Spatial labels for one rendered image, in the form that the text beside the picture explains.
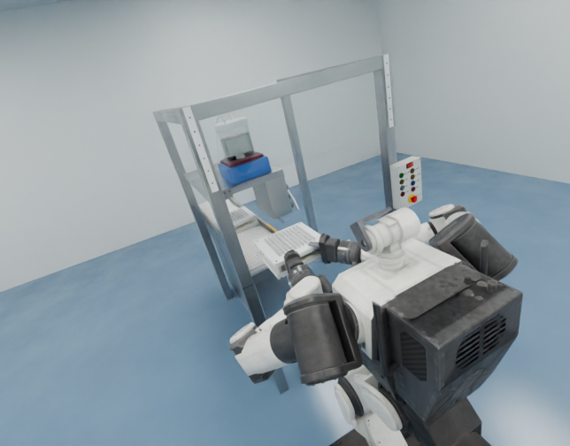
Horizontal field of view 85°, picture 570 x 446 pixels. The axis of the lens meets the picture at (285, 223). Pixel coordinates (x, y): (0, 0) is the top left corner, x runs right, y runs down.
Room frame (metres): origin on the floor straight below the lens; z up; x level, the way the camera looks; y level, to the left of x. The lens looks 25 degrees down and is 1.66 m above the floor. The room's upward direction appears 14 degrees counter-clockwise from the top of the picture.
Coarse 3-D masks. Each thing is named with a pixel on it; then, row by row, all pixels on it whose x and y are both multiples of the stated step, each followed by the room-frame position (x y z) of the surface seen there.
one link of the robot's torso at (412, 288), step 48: (336, 288) 0.54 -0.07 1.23; (384, 288) 0.48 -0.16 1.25; (432, 288) 0.44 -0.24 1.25; (480, 288) 0.42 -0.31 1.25; (384, 336) 0.42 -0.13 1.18; (432, 336) 0.34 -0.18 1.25; (480, 336) 0.35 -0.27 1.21; (384, 384) 0.45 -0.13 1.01; (432, 384) 0.33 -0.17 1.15; (480, 384) 0.41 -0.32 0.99
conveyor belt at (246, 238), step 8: (208, 208) 2.43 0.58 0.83; (232, 208) 2.29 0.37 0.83; (208, 216) 2.25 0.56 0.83; (248, 232) 1.78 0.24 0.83; (256, 232) 1.75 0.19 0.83; (264, 232) 1.73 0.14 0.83; (240, 240) 1.70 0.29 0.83; (248, 240) 1.67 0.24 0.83; (256, 240) 1.65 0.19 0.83; (248, 248) 1.57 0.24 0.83; (256, 248) 1.55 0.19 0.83; (248, 256) 1.48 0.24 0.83; (256, 256) 1.46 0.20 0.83; (248, 264) 1.40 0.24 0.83; (256, 264) 1.38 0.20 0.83; (264, 264) 1.38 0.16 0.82; (256, 272) 1.35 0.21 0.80
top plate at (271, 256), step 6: (300, 222) 1.29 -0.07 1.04; (288, 228) 1.26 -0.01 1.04; (306, 228) 1.21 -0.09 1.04; (312, 234) 1.15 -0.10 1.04; (318, 234) 1.14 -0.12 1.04; (258, 240) 1.22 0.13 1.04; (300, 240) 1.12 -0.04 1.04; (306, 240) 1.11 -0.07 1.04; (318, 240) 1.09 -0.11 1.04; (258, 246) 1.16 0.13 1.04; (264, 246) 1.15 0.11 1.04; (306, 246) 1.06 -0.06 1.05; (264, 252) 1.10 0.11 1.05; (270, 252) 1.08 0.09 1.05; (300, 252) 1.03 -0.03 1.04; (306, 252) 1.03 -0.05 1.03; (270, 258) 1.04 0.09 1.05; (276, 258) 1.02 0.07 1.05; (282, 258) 1.01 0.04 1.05; (276, 264) 0.99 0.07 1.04; (282, 264) 1.00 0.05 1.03
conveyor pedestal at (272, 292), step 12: (228, 264) 2.17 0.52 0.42; (228, 276) 2.45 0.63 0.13; (240, 288) 2.04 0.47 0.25; (264, 288) 1.48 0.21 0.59; (276, 288) 1.51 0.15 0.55; (288, 288) 1.53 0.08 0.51; (264, 300) 1.47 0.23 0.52; (276, 300) 1.50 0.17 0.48; (264, 312) 1.47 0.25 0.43; (276, 312) 1.49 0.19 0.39
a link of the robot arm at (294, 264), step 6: (288, 252) 0.97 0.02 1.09; (294, 252) 0.96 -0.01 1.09; (288, 258) 0.95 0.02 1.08; (294, 258) 0.94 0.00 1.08; (300, 258) 0.94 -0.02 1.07; (288, 264) 0.93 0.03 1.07; (294, 264) 0.91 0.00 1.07; (300, 264) 0.92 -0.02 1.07; (288, 270) 0.95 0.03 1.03; (294, 270) 0.88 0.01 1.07; (300, 270) 0.87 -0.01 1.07; (306, 270) 0.86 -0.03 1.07; (294, 276) 0.86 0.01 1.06
